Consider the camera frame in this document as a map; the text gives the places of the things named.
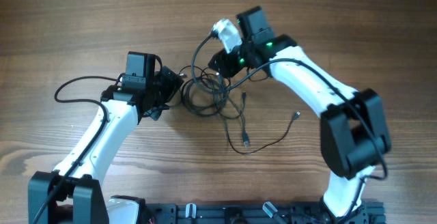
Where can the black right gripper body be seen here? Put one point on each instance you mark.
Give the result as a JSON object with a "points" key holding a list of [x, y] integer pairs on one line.
{"points": [[220, 62]]}

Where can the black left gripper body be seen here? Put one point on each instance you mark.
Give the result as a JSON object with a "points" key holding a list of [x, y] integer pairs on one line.
{"points": [[164, 89]]}

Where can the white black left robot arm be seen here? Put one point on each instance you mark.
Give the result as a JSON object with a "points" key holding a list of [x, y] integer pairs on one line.
{"points": [[72, 192]]}

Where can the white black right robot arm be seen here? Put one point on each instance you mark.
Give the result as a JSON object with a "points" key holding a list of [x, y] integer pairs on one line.
{"points": [[354, 136]]}

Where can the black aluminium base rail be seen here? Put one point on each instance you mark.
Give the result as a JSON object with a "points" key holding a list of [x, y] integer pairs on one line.
{"points": [[294, 213]]}

